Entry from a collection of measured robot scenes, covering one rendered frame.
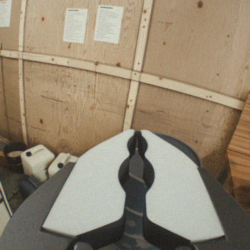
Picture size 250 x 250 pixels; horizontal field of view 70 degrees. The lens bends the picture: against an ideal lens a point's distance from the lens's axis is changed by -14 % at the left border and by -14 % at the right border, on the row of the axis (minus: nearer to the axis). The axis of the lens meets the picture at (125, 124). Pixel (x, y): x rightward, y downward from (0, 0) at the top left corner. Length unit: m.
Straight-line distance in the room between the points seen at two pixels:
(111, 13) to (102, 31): 0.17
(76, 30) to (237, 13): 1.28
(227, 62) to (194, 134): 0.64
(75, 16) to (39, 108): 1.02
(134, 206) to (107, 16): 1.37
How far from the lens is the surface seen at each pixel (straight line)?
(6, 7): 2.42
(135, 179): 1.17
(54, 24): 1.92
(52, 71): 1.98
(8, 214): 1.62
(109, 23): 1.65
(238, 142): 1.71
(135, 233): 1.54
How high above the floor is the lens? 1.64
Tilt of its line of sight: 28 degrees down
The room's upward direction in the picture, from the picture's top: 10 degrees clockwise
